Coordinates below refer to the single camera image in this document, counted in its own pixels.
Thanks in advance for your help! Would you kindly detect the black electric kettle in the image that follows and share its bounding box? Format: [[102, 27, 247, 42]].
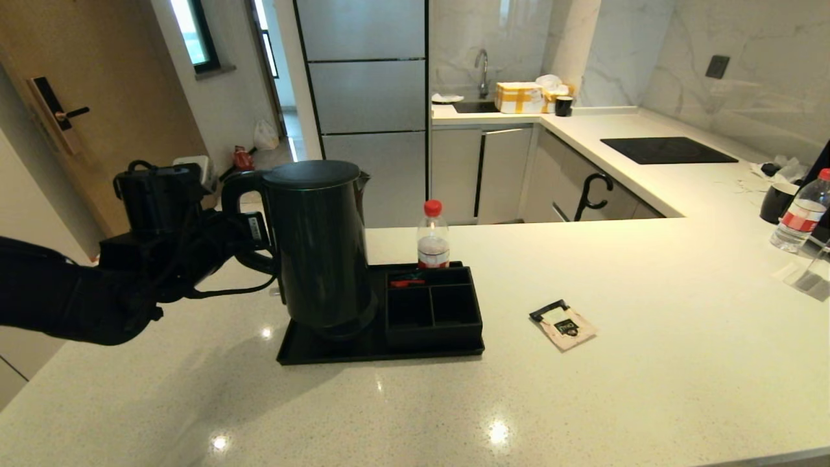
[[220, 160, 379, 341]]

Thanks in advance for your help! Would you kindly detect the beige tea bag sachet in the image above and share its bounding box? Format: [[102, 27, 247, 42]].
[[528, 299, 597, 352]]

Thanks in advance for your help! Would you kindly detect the clear water bottle red cap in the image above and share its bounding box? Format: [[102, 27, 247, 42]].
[[768, 169, 830, 254], [417, 200, 451, 269]]

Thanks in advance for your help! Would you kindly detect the white plastic bag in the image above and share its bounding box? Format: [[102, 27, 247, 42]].
[[254, 120, 281, 151]]

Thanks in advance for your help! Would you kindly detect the brown wooden door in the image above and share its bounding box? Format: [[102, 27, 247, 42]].
[[0, 0, 223, 237]]

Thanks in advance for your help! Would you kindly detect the silver refrigerator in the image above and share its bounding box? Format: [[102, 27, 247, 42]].
[[293, 0, 433, 229]]

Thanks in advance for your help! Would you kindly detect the black serving tray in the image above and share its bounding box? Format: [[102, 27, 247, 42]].
[[277, 261, 485, 366]]

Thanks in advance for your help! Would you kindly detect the black compartment organizer box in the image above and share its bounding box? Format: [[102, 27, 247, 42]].
[[385, 266, 484, 350]]

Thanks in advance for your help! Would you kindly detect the grey sink base cabinet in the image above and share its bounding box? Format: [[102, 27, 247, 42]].
[[431, 126, 534, 225]]

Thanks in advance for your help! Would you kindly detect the dark framed window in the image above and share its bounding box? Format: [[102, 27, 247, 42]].
[[170, 0, 237, 80]]

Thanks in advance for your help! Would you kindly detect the chrome faucet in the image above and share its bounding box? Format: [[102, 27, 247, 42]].
[[474, 49, 491, 99]]

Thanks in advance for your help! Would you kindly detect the cardboard box yellow tape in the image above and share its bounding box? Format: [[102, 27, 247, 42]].
[[494, 82, 544, 115]]

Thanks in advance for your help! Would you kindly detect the grey cooktop base cabinet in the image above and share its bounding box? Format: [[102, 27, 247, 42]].
[[522, 126, 665, 223]]

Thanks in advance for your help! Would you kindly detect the small box yellow tape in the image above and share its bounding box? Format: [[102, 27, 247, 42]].
[[541, 86, 575, 114]]

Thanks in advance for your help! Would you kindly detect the black curved hook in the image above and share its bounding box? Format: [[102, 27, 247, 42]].
[[573, 173, 613, 222]]

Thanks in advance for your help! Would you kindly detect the black induction cooktop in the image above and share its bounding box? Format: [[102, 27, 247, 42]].
[[599, 137, 739, 165]]

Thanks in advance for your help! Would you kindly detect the white crumpled tissue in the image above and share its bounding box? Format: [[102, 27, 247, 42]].
[[749, 155, 807, 184]]

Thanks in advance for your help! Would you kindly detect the black monitor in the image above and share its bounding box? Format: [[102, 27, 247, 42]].
[[804, 136, 830, 246]]

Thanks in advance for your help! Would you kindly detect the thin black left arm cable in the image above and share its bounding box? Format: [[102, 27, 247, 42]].
[[185, 256, 281, 300]]

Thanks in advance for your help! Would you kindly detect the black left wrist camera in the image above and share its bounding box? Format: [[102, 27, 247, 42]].
[[113, 156, 216, 237]]

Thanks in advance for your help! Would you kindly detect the black door lock handle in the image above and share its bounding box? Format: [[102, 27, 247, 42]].
[[26, 76, 91, 155]]

